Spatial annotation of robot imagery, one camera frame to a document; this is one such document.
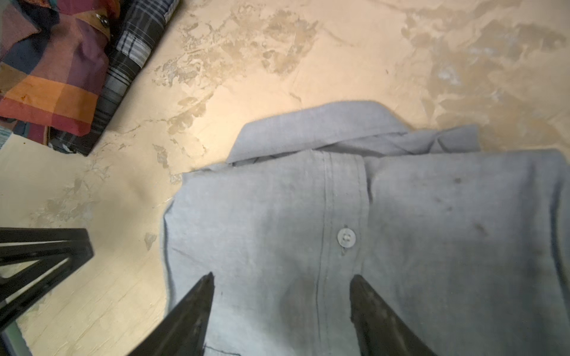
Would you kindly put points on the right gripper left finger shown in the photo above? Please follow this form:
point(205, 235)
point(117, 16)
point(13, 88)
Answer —
point(183, 330)

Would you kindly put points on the grey long sleeve shirt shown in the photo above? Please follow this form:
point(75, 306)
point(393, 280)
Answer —
point(470, 249)

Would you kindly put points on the dark checked folded shirt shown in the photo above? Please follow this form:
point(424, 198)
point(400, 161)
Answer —
point(139, 30)

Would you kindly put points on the folded plaid flannel shirt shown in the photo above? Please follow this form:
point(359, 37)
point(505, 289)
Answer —
point(53, 65)

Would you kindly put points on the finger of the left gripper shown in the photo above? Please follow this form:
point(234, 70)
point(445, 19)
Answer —
point(47, 257)

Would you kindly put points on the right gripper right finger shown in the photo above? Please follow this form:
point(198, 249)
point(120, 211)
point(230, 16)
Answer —
point(379, 330)

